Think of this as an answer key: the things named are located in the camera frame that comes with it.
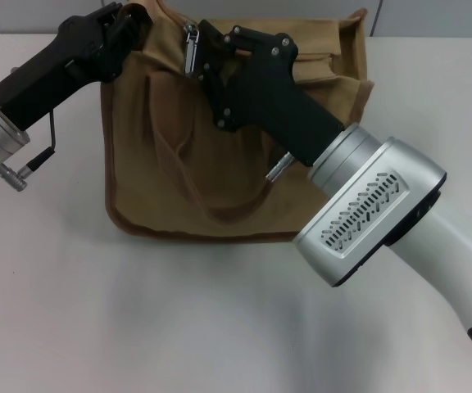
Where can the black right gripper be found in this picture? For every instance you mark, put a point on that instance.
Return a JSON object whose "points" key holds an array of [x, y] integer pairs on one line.
{"points": [[269, 98]]}

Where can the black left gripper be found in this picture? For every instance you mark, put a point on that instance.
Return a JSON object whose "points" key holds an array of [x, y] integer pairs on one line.
{"points": [[55, 73]]}

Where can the silver metal zipper pull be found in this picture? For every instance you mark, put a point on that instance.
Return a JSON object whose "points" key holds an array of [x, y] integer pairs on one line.
{"points": [[191, 49]]}

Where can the khaki canvas food bag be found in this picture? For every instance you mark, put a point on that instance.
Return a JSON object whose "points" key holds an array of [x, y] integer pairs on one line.
{"points": [[158, 184]]}

